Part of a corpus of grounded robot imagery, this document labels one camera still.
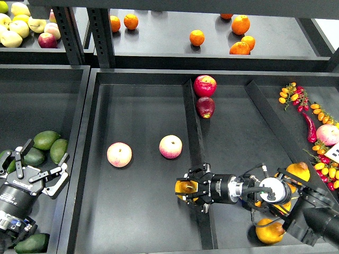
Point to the dark avocado middle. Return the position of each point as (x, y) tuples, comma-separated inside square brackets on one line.
[(34, 157)]

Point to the yellow apple front left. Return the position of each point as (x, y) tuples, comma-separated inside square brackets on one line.
[(11, 39)]

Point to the yellow apple with stem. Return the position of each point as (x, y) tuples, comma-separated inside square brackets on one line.
[(37, 25)]

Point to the orange front right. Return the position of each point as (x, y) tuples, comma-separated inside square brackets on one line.
[(240, 48)]

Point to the pink apple left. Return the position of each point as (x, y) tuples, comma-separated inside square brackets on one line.
[(119, 154)]

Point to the green avocado right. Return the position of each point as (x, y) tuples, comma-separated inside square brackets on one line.
[(58, 149)]

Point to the green avocado far left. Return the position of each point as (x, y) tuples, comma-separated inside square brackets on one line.
[(11, 167)]

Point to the dark red apple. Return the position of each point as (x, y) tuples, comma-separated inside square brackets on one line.
[(205, 107)]

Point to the pink apple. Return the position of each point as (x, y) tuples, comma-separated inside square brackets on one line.
[(119, 154), (170, 146)]

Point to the yellow pear with stem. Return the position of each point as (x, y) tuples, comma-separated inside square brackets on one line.
[(287, 181)]

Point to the black upper right shelf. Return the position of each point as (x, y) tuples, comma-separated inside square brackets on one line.
[(161, 41)]

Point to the red apple on shelf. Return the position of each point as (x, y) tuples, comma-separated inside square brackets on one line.
[(47, 40)]

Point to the black tray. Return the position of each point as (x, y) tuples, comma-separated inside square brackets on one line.
[(36, 98), (134, 209)]

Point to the yellow lemon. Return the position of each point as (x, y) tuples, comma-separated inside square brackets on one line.
[(21, 17)]

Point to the green avocado bottom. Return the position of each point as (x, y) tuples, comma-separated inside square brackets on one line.
[(37, 243)]

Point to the yellow apple middle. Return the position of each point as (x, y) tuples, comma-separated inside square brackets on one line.
[(20, 27)]

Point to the red chili pepper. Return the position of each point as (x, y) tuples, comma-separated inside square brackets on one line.
[(311, 134)]

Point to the pink apple centre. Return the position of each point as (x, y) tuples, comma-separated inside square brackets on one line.
[(170, 146)]

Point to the cherry tomato bunch lower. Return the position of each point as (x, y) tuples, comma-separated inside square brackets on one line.
[(326, 168)]

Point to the black perforated post left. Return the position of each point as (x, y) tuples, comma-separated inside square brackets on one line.
[(69, 34)]

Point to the green avocado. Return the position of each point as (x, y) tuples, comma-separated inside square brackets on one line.
[(37, 243), (11, 167), (58, 149), (45, 139)]

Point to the black centre tray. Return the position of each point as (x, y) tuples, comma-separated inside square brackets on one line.
[(134, 209)]

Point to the white label card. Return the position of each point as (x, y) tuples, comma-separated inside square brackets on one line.
[(333, 153)]

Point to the cherry tomato bunch top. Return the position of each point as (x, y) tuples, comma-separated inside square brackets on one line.
[(295, 95)]

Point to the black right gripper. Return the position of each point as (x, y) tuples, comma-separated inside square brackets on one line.
[(212, 188)]

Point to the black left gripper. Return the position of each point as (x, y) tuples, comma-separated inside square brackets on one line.
[(23, 186)]

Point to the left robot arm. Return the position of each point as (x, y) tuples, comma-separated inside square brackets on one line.
[(13, 229)]

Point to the pale peach on shelf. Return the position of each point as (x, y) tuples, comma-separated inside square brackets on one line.
[(53, 29)]

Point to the green avocado top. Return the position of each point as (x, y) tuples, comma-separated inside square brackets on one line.
[(45, 139)]

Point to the pink apple right edge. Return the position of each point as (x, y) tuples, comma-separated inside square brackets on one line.
[(327, 134)]

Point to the orange cherry tomato bunch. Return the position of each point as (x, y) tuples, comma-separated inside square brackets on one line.
[(322, 115)]

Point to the black left tray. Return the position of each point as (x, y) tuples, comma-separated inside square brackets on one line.
[(36, 98)]

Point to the yellow apple left edge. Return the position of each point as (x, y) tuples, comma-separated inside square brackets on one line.
[(5, 20)]

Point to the yellow pear bottom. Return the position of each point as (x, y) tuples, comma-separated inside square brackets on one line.
[(269, 232)]

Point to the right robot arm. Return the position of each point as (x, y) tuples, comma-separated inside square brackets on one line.
[(307, 211)]

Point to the orange centre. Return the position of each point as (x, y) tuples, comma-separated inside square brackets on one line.
[(197, 38)]

